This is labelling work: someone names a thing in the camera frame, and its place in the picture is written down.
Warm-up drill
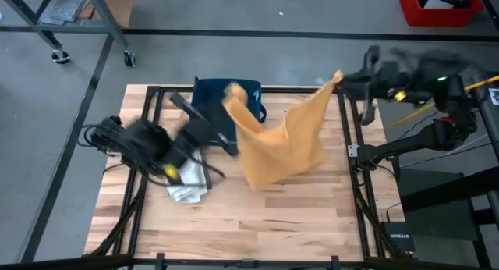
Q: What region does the thin black floor cable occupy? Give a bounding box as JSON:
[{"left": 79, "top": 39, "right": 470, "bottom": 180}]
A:
[{"left": 401, "top": 143, "right": 493, "bottom": 168}]

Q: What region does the yellow arm power cable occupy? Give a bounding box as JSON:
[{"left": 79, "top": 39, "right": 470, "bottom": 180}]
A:
[{"left": 385, "top": 75, "right": 499, "bottom": 130}]

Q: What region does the black side table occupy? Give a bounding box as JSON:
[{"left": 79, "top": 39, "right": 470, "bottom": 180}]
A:
[{"left": 397, "top": 71, "right": 499, "bottom": 270}]

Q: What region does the navy fabric basket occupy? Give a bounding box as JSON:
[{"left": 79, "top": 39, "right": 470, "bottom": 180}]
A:
[{"left": 190, "top": 77, "right": 268, "bottom": 147}]

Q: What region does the brown cardboard box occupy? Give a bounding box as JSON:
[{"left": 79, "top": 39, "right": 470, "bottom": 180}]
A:
[{"left": 77, "top": 0, "right": 139, "bottom": 28}]

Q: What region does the red plastic bin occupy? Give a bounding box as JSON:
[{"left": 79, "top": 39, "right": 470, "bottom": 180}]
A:
[{"left": 398, "top": 0, "right": 486, "bottom": 28}]

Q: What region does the grey wheeled cart frame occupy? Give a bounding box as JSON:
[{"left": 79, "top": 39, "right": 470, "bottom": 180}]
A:
[{"left": 0, "top": 0, "right": 137, "bottom": 68}]

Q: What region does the orange towel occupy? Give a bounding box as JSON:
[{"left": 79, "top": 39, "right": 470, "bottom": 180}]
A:
[{"left": 221, "top": 69, "right": 345, "bottom": 194}]

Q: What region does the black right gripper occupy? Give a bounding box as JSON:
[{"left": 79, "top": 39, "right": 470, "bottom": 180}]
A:
[{"left": 342, "top": 44, "right": 414, "bottom": 126}]

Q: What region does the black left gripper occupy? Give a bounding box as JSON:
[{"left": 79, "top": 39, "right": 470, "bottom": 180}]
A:
[{"left": 169, "top": 91, "right": 240, "bottom": 174}]

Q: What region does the white towel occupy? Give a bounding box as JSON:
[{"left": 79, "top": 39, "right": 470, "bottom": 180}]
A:
[{"left": 166, "top": 148, "right": 211, "bottom": 204}]

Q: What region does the silver plastic bag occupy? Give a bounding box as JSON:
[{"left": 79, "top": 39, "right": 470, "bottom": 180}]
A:
[{"left": 38, "top": 0, "right": 91, "bottom": 26}]

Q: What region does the black Netgear network switch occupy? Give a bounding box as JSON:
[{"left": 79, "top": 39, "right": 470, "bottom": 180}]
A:
[{"left": 380, "top": 221, "right": 417, "bottom": 254}]

